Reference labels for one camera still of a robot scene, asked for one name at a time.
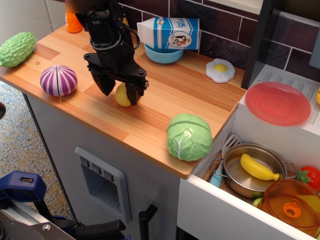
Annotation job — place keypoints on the black door handle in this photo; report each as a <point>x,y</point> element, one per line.
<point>144,218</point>

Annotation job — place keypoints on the light blue utensil handle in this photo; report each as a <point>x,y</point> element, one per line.
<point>216,178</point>

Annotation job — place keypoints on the red toy strawberry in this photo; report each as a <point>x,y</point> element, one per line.
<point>310,176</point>

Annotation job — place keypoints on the grey ice dispenser panel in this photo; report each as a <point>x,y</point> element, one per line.
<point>107,185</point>

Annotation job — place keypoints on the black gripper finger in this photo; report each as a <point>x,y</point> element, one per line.
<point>134,92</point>
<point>105,82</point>

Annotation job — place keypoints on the yellow toy potato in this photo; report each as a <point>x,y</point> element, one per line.
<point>121,96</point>

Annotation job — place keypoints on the blue white milk carton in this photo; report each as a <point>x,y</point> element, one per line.
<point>170,33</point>

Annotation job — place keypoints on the light blue bowl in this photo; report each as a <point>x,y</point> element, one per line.
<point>163,56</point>

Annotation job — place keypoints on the purple striped toy onion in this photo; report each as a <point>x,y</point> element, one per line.
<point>58,80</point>

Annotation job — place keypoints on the upright orange toy carrot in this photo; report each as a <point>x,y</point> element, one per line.
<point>72,24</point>

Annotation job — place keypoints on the yellow toy at right edge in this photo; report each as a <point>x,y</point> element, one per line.
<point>318,96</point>

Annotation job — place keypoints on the grey slotted spatula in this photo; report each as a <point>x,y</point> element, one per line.
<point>232,141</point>

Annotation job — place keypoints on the red plastic plate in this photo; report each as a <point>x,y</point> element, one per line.
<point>278,104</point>

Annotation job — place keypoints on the green toy piece in sink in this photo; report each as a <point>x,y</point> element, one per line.
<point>257,196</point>

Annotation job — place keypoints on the green toy cabbage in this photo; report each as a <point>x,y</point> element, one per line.
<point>188,137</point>

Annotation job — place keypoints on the steel pot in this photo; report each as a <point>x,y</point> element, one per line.
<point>241,181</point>

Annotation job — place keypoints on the green toy bitter gourd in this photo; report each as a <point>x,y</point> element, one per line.
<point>16,49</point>

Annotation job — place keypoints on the black ribbed clamp grip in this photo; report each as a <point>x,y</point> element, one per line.
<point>104,231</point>

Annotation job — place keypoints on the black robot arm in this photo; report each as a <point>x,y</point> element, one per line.
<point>104,21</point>

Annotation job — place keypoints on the orange transparent lid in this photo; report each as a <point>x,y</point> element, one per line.
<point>294,203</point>

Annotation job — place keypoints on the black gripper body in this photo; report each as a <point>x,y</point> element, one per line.
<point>119,64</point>

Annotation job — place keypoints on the blue clamp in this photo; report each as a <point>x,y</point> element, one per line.
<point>22,187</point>

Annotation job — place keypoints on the yellow toy banana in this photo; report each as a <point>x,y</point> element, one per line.
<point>256,169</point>

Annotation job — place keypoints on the toy fried egg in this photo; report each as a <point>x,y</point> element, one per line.
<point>220,71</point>

